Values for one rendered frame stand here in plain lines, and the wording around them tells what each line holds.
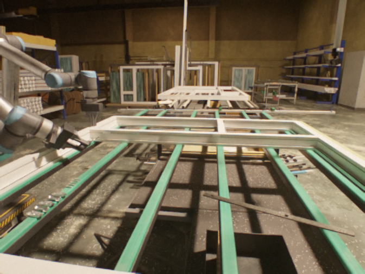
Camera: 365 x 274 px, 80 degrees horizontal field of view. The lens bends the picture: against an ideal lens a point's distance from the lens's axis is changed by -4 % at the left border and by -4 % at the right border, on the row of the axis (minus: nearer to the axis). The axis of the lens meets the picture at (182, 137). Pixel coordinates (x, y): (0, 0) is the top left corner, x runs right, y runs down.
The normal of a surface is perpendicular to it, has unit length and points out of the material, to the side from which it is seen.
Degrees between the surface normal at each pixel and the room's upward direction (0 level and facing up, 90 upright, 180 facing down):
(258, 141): 90
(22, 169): 90
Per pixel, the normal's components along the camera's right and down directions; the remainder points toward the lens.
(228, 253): 0.00, -0.96
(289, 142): -0.13, 0.28
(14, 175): 0.99, 0.04
